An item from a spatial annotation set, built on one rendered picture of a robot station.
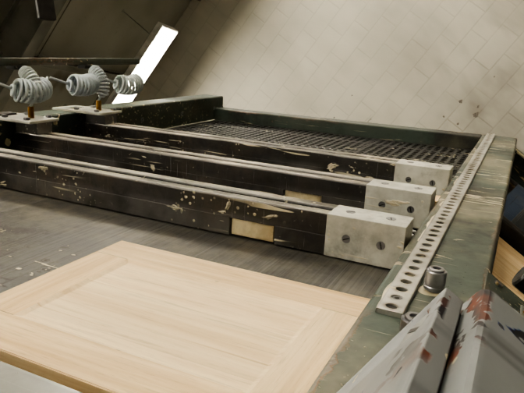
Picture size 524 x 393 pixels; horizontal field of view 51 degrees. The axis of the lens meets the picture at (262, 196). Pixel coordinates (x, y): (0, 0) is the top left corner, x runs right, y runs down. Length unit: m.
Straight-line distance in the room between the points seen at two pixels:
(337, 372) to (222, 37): 6.20
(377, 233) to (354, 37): 5.35
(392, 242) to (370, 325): 0.29
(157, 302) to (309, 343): 0.20
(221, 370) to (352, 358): 0.13
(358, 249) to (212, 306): 0.29
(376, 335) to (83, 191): 0.72
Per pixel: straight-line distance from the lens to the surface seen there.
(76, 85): 1.75
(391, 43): 6.09
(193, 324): 0.64
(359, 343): 0.56
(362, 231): 0.87
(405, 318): 0.56
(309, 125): 2.28
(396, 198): 1.09
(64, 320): 0.67
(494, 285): 0.77
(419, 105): 5.99
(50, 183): 1.20
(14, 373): 0.54
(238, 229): 0.96
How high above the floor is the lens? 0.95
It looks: 11 degrees up
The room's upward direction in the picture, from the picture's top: 48 degrees counter-clockwise
